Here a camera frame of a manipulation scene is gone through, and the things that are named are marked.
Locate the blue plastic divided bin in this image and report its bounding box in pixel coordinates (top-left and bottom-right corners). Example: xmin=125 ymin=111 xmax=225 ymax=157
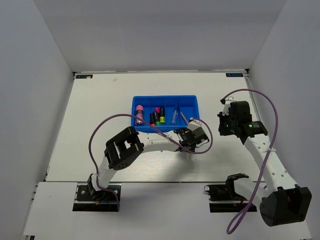
xmin=131 ymin=95 xmax=200 ymax=133

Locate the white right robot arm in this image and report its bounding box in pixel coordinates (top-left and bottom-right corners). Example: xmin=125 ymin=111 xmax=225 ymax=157
xmin=218 ymin=97 xmax=312 ymax=227

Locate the clear spray bottle blue cap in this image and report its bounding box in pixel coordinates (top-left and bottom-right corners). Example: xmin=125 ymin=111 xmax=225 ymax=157
xmin=170 ymin=105 xmax=180 ymax=125

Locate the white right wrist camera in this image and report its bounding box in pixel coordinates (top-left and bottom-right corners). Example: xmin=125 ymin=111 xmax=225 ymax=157
xmin=220 ymin=96 xmax=236 ymax=116

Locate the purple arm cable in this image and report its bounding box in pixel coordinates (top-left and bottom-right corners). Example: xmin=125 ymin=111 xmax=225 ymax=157
xmin=219 ymin=88 xmax=280 ymax=236
xmin=88 ymin=113 xmax=214 ymax=211

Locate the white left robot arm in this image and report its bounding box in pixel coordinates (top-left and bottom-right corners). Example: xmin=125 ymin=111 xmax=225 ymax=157
xmin=87 ymin=126 xmax=210 ymax=200

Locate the black highlighter orange cap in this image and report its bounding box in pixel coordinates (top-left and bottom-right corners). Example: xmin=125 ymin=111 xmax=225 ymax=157
xmin=149 ymin=112 xmax=156 ymax=126

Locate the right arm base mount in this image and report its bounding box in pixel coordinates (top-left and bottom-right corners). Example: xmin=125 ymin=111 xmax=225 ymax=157
xmin=203 ymin=173 xmax=256 ymax=213

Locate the black highlighter green cap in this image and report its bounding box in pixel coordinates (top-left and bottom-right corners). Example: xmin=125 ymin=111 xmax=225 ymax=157
xmin=153 ymin=111 xmax=161 ymax=126

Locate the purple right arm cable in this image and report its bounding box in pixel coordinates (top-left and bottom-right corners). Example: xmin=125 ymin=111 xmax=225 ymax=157
xmin=219 ymin=88 xmax=280 ymax=236

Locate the slim orange highlighter pen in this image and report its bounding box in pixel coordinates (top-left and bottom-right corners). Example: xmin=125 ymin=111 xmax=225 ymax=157
xmin=180 ymin=111 xmax=189 ymax=125

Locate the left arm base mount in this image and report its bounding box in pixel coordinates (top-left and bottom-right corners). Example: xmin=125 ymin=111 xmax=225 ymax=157
xmin=72 ymin=184 xmax=118 ymax=212

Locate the black highlighter yellow cap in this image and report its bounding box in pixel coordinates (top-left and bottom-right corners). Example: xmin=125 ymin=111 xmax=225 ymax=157
xmin=159 ymin=106 xmax=166 ymax=124

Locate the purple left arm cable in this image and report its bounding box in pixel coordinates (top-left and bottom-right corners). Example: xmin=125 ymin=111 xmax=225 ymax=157
xmin=88 ymin=113 xmax=214 ymax=211

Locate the pink-capped clear marker jar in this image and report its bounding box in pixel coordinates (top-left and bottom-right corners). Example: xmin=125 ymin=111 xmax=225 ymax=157
xmin=135 ymin=104 xmax=144 ymax=126

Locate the black highlighter pink cap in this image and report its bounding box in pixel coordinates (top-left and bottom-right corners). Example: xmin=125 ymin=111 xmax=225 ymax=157
xmin=154 ymin=107 xmax=160 ymax=119

